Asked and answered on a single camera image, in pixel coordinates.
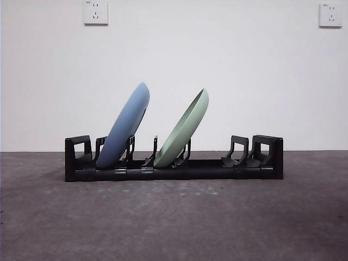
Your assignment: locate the pale green plate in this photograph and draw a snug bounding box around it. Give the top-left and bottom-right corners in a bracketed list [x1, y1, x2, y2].
[153, 88, 210, 168]

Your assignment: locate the blue plate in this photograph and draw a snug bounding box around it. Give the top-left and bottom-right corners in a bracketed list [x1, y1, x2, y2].
[95, 82, 151, 169]

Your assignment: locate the black plastic plate rack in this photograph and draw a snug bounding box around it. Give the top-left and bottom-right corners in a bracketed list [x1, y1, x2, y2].
[64, 135, 284, 182]

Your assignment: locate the white wall socket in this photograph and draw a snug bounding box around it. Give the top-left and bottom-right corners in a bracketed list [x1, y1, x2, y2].
[319, 3, 343, 28]
[83, 0, 109, 27]

